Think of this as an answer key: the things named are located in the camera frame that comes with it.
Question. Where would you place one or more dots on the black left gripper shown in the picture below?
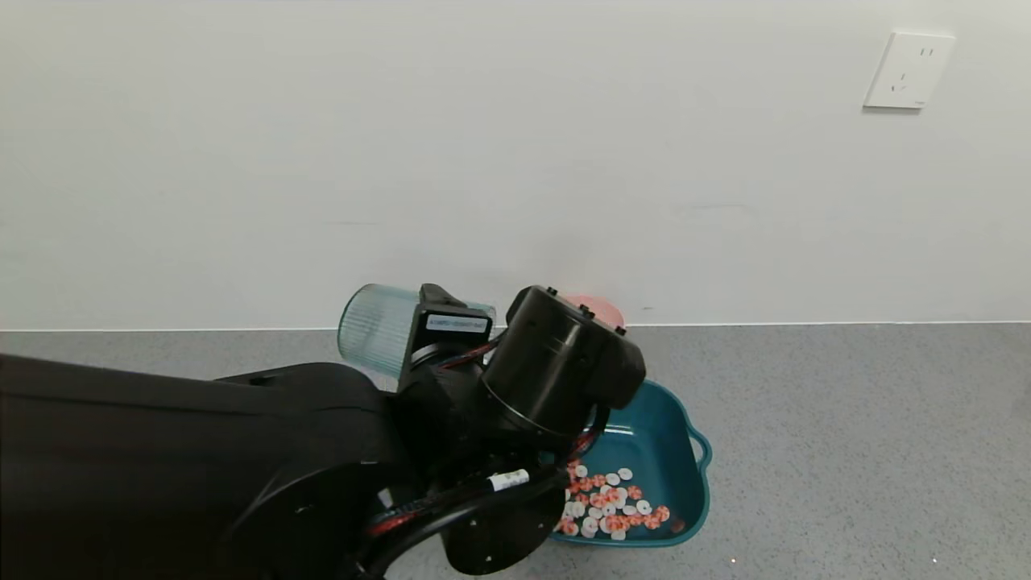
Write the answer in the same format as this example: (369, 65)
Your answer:
(455, 324)

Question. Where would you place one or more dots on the clear ribbed plastic cup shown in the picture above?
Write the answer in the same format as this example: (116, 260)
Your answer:
(374, 330)

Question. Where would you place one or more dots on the red and white solid pieces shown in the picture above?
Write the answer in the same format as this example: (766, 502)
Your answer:
(612, 503)

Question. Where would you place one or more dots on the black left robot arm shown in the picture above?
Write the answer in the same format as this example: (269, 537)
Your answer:
(201, 467)

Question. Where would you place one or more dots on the pink plastic bowl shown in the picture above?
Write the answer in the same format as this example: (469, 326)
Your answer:
(604, 308)

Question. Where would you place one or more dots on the teal square plastic basin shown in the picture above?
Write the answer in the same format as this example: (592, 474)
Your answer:
(668, 451)

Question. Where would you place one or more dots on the white wall power socket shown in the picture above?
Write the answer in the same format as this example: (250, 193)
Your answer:
(908, 71)

